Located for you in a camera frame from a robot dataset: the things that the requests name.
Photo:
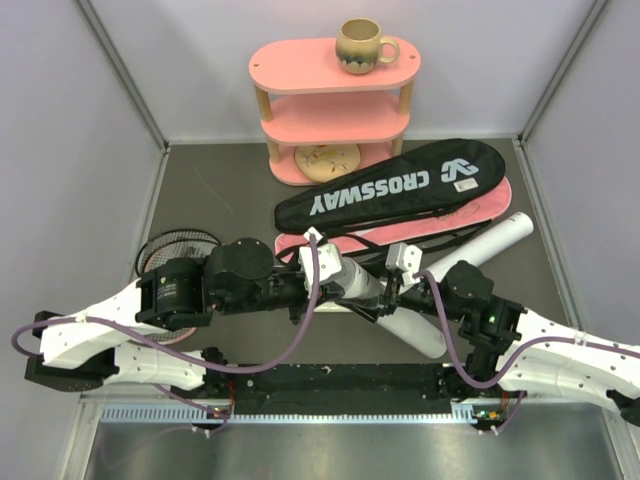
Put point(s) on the pink racket bag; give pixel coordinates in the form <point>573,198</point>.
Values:
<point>462,223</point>

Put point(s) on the beige ceramic mug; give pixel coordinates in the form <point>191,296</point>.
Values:
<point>360,46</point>

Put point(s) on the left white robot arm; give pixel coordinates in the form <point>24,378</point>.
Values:
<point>110,341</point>

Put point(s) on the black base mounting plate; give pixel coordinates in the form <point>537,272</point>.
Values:
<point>337,389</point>

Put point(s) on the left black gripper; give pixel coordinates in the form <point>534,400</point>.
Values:
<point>301,309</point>

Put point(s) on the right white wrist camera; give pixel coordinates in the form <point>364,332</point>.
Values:
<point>404,260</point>

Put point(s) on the pink badminton racket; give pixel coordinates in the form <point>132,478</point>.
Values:
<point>172,337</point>

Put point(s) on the black Crossway racket bag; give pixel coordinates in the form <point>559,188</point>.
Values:
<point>430,181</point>

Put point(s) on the white shuttlecock tube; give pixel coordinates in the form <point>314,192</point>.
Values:
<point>410,327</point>
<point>487,245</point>

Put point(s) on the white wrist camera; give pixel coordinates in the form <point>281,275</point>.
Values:
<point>328,258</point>
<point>404,260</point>

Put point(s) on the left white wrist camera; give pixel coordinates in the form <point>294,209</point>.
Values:
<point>328,258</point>

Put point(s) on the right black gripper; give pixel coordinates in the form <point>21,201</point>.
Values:
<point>399,299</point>

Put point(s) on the pink three-tier shelf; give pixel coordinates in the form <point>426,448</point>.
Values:
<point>306,98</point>

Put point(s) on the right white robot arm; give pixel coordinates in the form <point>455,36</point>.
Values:
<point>494,342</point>

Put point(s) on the black badminton racket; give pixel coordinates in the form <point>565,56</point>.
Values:
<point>172,244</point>

